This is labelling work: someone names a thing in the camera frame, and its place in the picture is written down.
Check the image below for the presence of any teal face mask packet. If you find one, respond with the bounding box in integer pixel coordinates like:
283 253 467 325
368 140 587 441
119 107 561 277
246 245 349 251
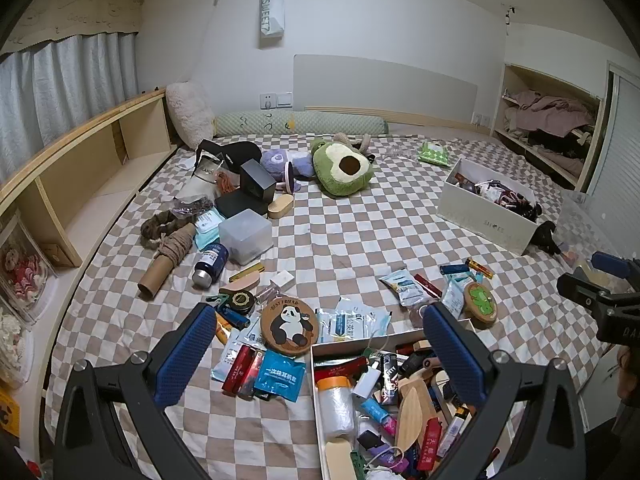
192 209 226 251

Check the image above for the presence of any yellow printed card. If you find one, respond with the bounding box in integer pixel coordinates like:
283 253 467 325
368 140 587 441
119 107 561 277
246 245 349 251
0 390 21 436

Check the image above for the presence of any cardboard tube with rope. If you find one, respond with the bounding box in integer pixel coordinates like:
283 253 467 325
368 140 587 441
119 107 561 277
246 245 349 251
137 222 197 297

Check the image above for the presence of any black round tin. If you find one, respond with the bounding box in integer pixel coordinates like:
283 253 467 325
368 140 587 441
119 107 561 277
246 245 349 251
226 291 257 315

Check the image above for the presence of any black doll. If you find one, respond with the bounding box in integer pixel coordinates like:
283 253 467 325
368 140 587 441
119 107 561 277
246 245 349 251
532 220 563 256

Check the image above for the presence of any blue square packet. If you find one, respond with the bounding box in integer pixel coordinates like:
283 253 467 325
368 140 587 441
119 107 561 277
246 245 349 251
254 349 307 403

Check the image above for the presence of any pink bottle white cap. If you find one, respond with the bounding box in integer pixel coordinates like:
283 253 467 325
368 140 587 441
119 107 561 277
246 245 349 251
257 270 296 303

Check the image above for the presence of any wooden oval box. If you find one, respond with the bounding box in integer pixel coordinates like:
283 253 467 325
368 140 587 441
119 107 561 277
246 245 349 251
267 194 296 220

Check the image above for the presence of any green frog wooden coaster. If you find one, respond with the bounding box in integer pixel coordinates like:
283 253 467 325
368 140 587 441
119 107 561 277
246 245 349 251
462 282 499 322

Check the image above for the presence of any black flat box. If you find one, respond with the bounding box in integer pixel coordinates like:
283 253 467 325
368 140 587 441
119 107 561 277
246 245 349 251
215 191 271 220

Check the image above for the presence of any white hanging bag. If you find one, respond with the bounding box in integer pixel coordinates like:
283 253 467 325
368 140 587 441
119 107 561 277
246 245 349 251
257 0 288 51

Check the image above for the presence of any dark red lighter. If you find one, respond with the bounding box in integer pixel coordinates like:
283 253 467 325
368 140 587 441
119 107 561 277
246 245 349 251
222 344 256 396

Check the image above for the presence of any red printed lighter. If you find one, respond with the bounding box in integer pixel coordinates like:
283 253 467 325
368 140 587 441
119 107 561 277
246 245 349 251
239 350 266 401

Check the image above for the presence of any pile of clothes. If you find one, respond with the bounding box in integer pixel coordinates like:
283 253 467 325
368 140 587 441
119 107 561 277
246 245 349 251
502 87 598 171

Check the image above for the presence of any grey curtain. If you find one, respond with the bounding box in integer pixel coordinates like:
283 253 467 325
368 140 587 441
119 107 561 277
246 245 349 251
0 30 141 188

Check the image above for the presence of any cream oval block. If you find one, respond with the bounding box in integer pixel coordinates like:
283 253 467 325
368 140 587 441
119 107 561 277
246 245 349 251
325 437 353 480

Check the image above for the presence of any red flat box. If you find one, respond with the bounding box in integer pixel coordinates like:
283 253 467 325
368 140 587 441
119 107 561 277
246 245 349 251
315 360 368 378

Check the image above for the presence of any brown fuzzy scarf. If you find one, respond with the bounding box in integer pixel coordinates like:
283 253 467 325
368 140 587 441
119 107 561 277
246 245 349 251
140 207 193 250

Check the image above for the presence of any teal white packet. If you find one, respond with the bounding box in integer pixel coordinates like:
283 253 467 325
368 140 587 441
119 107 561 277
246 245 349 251
377 267 426 308

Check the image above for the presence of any pile of dark trinkets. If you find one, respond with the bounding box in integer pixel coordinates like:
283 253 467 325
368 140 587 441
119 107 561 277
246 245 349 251
452 172 543 221

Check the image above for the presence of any black lighter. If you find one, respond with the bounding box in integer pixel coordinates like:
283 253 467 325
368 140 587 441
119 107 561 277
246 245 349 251
381 354 401 406

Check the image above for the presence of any plastic film roll orange tape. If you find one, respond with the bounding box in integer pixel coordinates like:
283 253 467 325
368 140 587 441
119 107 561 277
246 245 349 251
316 375 357 443

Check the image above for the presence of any blue bottle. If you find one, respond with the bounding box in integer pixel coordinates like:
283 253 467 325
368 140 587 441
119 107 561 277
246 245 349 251
192 242 230 288

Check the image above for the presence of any orange tube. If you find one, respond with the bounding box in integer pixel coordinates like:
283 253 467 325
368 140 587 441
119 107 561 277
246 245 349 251
214 310 236 343

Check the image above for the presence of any white fluffy pillow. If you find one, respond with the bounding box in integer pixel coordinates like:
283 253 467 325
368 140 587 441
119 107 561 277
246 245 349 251
165 80 217 151

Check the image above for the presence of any silver foil bag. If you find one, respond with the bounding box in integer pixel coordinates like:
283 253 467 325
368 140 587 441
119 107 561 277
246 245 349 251
192 156 223 186

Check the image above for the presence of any framed pink flower picture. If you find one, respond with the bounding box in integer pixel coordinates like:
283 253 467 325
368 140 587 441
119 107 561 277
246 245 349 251
0 210 58 321

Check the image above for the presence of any blue white medicine packet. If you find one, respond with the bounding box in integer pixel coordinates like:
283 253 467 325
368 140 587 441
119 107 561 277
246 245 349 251
316 307 362 345
345 296 392 341

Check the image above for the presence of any wall switch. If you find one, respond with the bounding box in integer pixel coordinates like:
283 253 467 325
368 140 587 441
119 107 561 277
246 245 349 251
259 92 293 111

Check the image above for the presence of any translucent plastic box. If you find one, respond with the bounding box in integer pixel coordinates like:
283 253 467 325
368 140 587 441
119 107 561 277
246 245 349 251
218 210 273 266

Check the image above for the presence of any white charger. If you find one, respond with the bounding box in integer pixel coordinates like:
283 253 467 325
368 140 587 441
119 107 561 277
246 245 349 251
351 365 383 401

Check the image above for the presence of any white shoe box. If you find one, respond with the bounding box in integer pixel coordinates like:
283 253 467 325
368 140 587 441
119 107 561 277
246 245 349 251
437 157 546 256

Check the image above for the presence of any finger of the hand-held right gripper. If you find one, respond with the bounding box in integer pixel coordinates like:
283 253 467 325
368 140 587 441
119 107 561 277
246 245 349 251
591 251 640 278
556 266 632 311

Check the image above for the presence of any black bag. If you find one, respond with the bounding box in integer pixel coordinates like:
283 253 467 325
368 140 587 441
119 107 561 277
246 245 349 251
194 140 263 173

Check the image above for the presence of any beige printed valance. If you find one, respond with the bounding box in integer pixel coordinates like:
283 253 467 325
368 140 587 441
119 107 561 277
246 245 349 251
7 0 145 46

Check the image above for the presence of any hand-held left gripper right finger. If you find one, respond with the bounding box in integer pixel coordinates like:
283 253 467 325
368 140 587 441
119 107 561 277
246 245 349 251
422 301 586 480

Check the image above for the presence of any orange string bundle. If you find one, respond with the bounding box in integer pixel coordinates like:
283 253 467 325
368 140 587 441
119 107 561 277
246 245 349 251
215 170 243 198

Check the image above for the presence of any white cardboard box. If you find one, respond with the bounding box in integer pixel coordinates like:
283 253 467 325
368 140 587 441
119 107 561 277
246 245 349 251
310 317 481 480

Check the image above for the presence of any white zip packet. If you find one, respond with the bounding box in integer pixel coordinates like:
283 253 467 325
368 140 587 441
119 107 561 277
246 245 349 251
442 277 471 318

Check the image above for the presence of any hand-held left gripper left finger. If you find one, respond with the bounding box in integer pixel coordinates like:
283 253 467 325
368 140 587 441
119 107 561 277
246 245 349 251
52 302 218 480

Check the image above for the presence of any green bolster pillow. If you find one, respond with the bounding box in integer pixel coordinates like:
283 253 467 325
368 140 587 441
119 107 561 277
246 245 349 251
215 110 391 138

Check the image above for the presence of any black cube box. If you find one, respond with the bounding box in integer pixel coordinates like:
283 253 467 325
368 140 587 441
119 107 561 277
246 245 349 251
239 159 277 203

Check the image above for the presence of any white headboard panel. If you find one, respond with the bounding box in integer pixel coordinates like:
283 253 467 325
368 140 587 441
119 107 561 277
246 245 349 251
292 54 478 128

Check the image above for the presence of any purple plush toy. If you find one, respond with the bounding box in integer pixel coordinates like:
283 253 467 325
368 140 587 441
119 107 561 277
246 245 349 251
259 147 316 193

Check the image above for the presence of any dark dried flower packet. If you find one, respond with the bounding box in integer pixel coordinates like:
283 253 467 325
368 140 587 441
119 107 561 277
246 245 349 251
172 195 216 218

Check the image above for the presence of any pink wooden oval piece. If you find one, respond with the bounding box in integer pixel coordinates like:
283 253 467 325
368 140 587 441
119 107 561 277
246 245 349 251
219 272 261 297

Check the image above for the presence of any sliding door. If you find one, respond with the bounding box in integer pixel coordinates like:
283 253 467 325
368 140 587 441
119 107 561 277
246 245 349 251
582 60 640 256

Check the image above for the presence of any framed white flower picture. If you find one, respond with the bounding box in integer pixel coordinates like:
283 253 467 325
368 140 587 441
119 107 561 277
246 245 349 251
0 305 36 391

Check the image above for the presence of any white paper packet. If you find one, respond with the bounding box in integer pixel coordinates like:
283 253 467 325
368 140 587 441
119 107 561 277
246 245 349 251
210 327 266 383

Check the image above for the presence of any gold bar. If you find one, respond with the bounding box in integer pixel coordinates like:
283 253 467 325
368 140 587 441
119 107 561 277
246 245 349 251
229 262 266 283

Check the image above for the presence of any green tissue packet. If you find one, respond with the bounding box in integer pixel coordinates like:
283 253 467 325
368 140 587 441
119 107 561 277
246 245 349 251
417 141 453 167

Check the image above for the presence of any clear plastic bin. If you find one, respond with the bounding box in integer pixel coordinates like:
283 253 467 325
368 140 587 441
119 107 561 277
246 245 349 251
537 190 608 281

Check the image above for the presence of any wooden bedside shelf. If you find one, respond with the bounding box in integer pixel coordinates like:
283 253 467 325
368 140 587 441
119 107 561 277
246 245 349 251
0 87 183 281

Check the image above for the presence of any panda wooden coaster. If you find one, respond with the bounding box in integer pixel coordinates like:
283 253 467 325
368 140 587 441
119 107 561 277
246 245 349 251
260 297 320 358

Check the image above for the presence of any wooden closet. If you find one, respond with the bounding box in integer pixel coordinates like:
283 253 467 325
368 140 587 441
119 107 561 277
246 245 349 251
492 62 606 193

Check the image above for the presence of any avocado plush toy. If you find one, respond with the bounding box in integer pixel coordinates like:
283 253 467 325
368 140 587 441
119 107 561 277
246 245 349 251
309 137 377 198

